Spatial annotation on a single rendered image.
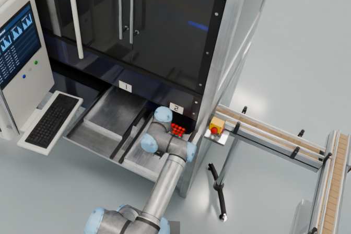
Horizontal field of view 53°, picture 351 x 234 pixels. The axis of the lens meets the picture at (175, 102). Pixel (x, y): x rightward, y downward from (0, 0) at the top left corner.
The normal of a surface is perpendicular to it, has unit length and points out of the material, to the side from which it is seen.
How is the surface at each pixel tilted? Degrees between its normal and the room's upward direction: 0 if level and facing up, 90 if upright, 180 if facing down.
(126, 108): 0
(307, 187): 0
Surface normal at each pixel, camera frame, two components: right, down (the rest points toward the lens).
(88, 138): 0.10, -0.64
